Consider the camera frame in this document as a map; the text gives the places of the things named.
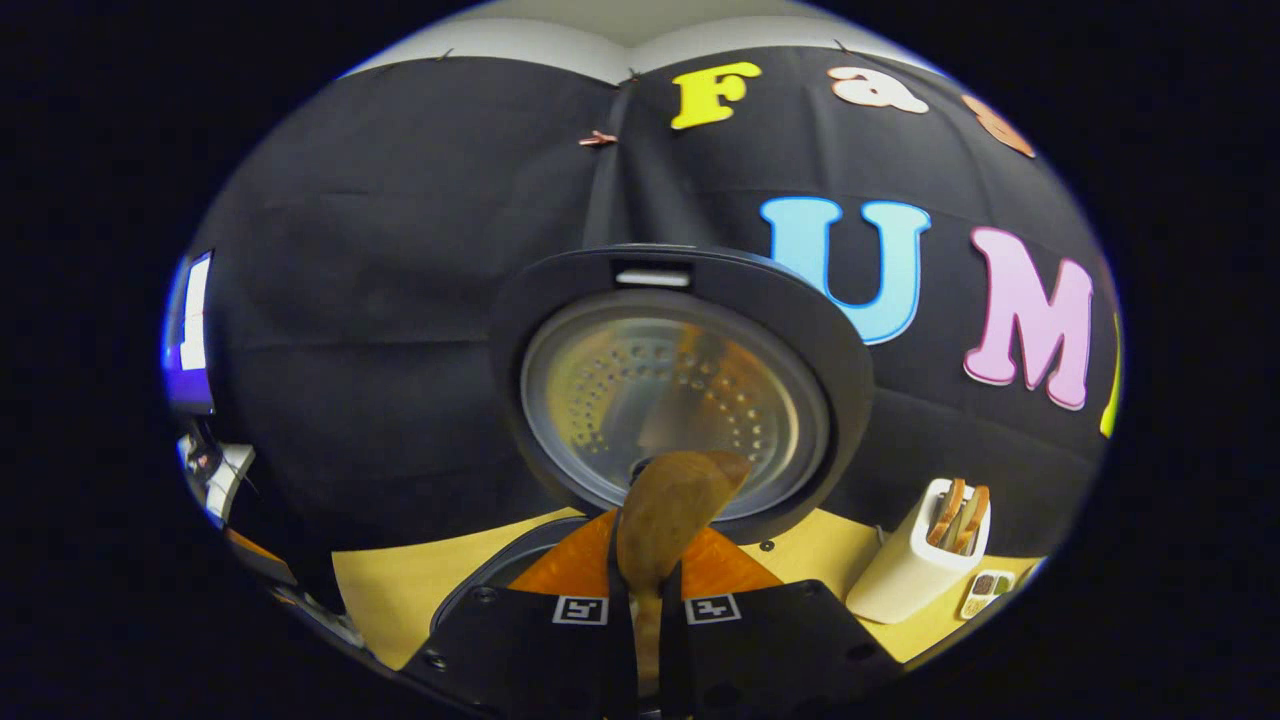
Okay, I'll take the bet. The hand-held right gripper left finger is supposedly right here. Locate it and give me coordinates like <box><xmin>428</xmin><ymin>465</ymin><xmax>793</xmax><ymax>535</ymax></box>
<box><xmin>400</xmin><ymin>508</ymin><xmax>638</xmax><ymax>720</ymax></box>

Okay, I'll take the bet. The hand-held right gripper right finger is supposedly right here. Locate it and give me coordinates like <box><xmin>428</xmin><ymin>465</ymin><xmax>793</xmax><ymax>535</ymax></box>
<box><xmin>658</xmin><ymin>525</ymin><xmax>906</xmax><ymax>720</ymax></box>

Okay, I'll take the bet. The wooden spoon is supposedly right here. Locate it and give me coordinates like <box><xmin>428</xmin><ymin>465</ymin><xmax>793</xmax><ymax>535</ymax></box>
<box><xmin>615</xmin><ymin>450</ymin><xmax>753</xmax><ymax>696</ymax></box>

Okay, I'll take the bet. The black silver rice cooker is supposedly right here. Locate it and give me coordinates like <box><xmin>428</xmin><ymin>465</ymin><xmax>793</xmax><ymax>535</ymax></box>
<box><xmin>430</xmin><ymin>245</ymin><xmax>876</xmax><ymax>641</ymax></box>

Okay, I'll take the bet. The white object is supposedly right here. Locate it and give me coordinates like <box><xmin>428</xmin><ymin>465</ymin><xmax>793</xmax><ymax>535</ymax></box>
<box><xmin>178</xmin><ymin>435</ymin><xmax>256</xmax><ymax>531</ymax></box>

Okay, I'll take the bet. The white toaster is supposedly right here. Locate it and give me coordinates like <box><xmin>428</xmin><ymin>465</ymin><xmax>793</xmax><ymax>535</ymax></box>
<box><xmin>845</xmin><ymin>478</ymin><xmax>993</xmax><ymax>625</ymax></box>

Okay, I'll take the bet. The black backdrop cloth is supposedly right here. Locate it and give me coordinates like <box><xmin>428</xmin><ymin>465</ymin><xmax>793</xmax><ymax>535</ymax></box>
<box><xmin>165</xmin><ymin>45</ymin><xmax>1126</xmax><ymax>601</ymax></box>

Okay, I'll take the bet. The white divided dish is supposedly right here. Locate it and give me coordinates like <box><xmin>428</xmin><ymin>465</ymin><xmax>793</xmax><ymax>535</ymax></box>
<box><xmin>958</xmin><ymin>569</ymin><xmax>1016</xmax><ymax>621</ymax></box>

